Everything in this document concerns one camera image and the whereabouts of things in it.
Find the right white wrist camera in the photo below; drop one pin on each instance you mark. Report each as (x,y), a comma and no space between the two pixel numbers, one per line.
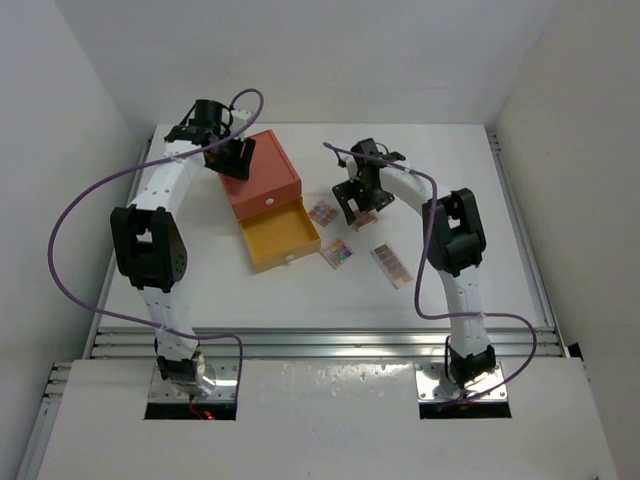
(350,165)

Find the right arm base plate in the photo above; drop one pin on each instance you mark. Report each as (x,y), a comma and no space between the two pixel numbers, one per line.
(433,387)

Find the colourful glitter eyeshadow palette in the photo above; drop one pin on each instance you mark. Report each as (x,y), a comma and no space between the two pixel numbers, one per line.
(337,253)

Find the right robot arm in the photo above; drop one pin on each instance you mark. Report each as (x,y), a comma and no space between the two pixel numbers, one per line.
(453,243)

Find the nine-pan warm eyeshadow palette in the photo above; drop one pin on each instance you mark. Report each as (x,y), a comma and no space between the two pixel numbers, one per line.
(322,213)

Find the yellow drawer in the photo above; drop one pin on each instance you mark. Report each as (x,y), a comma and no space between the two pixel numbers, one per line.
(280,236)

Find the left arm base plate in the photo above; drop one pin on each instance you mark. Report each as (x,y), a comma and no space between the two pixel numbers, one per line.
(217,385)

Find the long nude eyeshadow palette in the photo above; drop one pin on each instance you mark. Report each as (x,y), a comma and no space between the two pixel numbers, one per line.
(391,266)

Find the aluminium rail frame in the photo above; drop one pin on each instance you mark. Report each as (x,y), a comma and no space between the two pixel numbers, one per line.
(127,343)

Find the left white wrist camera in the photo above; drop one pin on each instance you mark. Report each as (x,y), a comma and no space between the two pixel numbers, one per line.
(238,118)

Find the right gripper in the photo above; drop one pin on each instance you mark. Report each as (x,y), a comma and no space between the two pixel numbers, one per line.
(347,191)

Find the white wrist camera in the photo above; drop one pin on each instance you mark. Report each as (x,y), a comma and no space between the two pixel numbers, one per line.
(238,118)
(350,165)

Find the orange drawer box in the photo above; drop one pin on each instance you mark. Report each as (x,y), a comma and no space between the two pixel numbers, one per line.
(270,166)

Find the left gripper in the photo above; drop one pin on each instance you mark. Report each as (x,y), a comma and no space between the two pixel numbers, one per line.
(236,166)

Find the four-pan brown eyeshadow palette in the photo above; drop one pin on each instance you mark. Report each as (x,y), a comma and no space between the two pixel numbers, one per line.
(363,220)

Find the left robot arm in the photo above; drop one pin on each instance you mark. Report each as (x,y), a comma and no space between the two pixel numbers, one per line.
(149,248)

